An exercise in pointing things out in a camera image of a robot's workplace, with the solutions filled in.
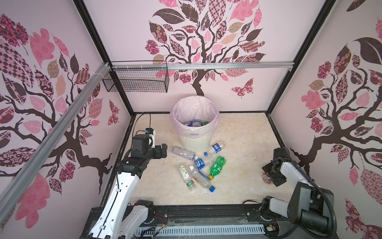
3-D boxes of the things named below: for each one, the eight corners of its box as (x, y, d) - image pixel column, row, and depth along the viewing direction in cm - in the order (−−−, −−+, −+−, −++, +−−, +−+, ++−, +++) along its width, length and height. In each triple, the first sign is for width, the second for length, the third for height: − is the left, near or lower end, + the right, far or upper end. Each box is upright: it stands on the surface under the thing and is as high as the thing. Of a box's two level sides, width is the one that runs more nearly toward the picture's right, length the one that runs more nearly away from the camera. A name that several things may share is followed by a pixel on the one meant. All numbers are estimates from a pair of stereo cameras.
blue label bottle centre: (191, 173, 88) (191, 170, 84) (188, 165, 91) (187, 162, 88) (215, 163, 92) (216, 160, 88) (211, 156, 95) (211, 153, 92)
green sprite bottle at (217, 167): (205, 176, 88) (205, 173, 84) (219, 158, 96) (220, 154, 92) (212, 182, 86) (213, 179, 82) (225, 162, 94) (227, 159, 90)
